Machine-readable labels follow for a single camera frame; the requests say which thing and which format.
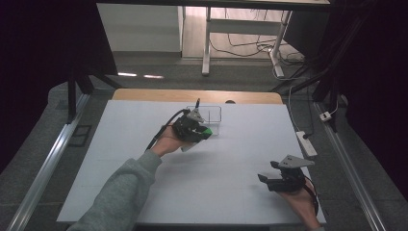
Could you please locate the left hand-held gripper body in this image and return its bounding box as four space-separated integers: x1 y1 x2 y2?
171 108 206 142

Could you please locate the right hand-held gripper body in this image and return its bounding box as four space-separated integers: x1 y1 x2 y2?
268 155 316 193

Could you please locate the clear plastic desk organizer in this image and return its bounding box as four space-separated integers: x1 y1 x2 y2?
186 105 223 137

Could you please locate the person's left hand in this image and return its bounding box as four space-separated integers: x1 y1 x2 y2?
151 127 193 158

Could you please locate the person's right hand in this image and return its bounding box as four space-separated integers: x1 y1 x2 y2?
277 181 321 230

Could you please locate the white power strip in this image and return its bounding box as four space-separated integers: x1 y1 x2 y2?
294 130 319 159

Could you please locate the white table mat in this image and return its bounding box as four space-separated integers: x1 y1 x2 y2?
56 99 327 225

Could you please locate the black curtain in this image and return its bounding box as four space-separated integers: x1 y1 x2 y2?
283 0 408 203
0 0 119 176

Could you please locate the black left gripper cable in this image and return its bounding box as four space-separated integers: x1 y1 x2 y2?
145 108 191 152

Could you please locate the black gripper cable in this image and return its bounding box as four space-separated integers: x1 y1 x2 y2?
303 178 319 217
145 108 191 152

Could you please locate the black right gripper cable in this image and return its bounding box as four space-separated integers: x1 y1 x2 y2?
303 178 319 217

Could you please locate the white power strip cable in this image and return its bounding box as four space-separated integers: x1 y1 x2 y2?
287 84 303 133

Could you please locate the aluminium rail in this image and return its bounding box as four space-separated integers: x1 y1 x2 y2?
5 92 91 231
313 101 388 231

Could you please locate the tangle of floor cables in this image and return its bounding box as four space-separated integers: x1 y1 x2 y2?
209 9 306 82

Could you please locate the black rectangular frame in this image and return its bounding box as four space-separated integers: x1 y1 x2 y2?
67 124 93 148

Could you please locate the white desk frame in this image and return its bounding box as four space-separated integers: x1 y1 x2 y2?
201 6 293 79

